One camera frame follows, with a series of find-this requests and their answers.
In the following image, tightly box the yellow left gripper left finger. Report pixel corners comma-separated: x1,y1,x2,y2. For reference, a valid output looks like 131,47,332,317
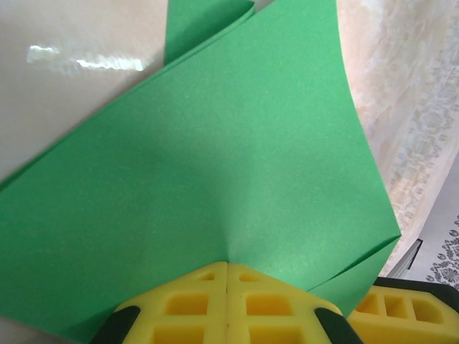
95,261,230,344

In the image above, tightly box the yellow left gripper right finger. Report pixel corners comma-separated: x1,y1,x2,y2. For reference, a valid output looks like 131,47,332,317
227,261,356,344

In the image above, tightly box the green cloth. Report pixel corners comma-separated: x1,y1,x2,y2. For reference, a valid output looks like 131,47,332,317
0,0,402,344

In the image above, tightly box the aluminium side rail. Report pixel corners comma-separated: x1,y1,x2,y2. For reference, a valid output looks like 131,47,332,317
389,239,423,280

